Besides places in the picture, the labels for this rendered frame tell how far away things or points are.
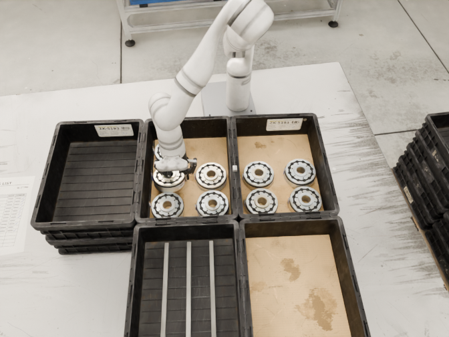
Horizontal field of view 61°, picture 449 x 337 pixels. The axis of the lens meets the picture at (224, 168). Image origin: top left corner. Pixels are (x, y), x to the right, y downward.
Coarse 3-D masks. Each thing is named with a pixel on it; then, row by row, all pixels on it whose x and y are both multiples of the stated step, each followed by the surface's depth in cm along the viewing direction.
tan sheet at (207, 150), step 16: (192, 144) 137; (208, 144) 137; (224, 144) 137; (208, 160) 133; (224, 160) 133; (192, 176) 129; (160, 192) 126; (176, 192) 126; (192, 192) 126; (224, 192) 126; (192, 208) 122
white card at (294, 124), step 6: (270, 120) 132; (276, 120) 132; (282, 120) 132; (288, 120) 133; (294, 120) 133; (300, 120) 133; (270, 126) 135; (276, 126) 135; (282, 126) 135; (288, 126) 135; (294, 126) 136; (300, 126) 136
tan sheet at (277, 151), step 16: (240, 144) 137; (256, 144) 137; (272, 144) 137; (288, 144) 137; (304, 144) 137; (240, 160) 133; (256, 160) 133; (272, 160) 133; (288, 160) 133; (272, 192) 126; (288, 192) 126; (288, 208) 122
